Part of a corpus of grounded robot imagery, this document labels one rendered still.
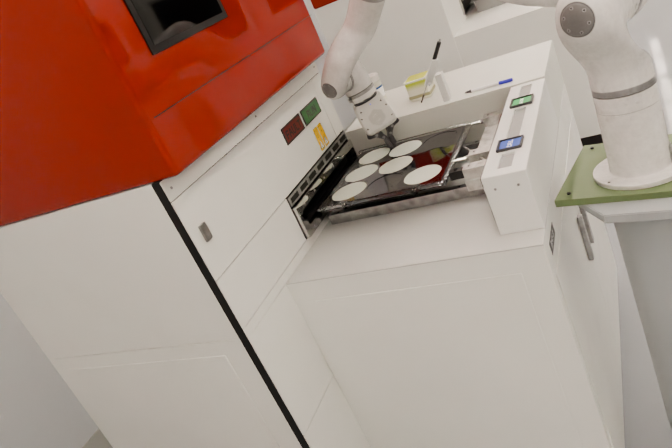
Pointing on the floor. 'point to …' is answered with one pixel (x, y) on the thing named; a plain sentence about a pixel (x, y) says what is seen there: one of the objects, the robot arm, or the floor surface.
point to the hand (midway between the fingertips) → (390, 141)
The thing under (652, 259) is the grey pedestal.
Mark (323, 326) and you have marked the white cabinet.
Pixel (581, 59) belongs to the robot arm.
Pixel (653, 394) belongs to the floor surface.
